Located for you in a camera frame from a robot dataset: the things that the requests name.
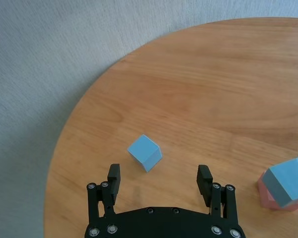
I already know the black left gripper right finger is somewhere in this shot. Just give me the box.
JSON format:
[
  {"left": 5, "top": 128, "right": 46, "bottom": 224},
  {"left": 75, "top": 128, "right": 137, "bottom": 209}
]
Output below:
[{"left": 196, "top": 165, "right": 239, "bottom": 220}]

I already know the blue cube block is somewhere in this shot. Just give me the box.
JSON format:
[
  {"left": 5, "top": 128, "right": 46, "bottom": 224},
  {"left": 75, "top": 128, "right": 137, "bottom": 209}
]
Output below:
[
  {"left": 262, "top": 156, "right": 298, "bottom": 209},
  {"left": 127, "top": 134, "right": 163, "bottom": 173}
]

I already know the pink cube block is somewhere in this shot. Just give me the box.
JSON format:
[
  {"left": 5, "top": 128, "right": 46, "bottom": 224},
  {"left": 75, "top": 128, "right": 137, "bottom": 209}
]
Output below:
[{"left": 257, "top": 173, "right": 298, "bottom": 212}]

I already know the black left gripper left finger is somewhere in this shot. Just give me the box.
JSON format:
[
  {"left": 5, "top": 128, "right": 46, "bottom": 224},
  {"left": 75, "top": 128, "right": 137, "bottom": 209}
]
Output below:
[{"left": 86, "top": 163, "right": 122, "bottom": 219}]

